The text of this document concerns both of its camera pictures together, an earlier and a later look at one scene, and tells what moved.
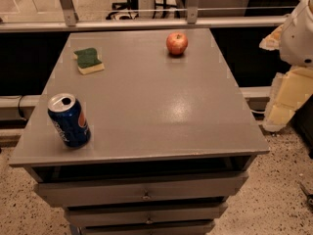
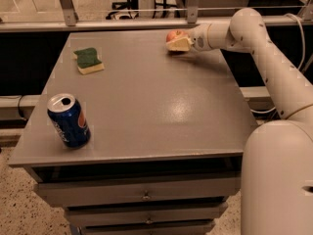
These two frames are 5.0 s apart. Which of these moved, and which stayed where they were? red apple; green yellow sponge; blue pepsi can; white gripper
Moved: white gripper
Stayed: green yellow sponge; red apple; blue pepsi can
